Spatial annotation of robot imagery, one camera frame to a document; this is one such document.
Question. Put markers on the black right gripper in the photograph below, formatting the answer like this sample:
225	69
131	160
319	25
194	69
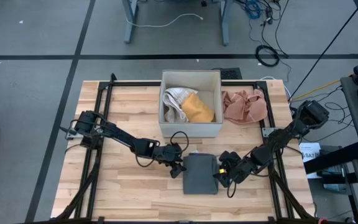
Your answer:
240	170

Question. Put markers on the black metal beam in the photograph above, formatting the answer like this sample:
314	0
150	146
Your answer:
334	158

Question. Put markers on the salmon pink towel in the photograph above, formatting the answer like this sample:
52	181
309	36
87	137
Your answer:
245	107

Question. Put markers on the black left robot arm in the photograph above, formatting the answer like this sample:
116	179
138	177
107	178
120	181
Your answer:
117	135

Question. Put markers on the yellow towel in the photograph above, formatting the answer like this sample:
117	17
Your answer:
197	110

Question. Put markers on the black metal table frame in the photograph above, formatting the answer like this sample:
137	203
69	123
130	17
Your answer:
104	99

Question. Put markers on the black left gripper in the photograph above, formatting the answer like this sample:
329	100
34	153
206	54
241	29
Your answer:
169	154

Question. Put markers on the grey waffle towel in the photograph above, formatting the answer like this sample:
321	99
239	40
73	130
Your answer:
200	174

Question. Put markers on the white printed paper sheet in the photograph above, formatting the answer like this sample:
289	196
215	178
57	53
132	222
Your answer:
310	154

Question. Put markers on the white plaid towel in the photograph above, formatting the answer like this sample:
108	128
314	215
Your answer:
174	102

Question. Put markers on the grey metal mounting plate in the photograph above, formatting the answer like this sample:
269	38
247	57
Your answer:
71	135
266	131

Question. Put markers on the grey desk leg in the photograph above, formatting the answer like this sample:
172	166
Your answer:
130	21
225	21

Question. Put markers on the black floor grille mat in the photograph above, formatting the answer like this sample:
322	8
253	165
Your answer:
232	73

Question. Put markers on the beige fabric storage box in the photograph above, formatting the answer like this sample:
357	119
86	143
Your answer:
188	130

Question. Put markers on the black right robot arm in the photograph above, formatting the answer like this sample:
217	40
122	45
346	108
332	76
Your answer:
286	133

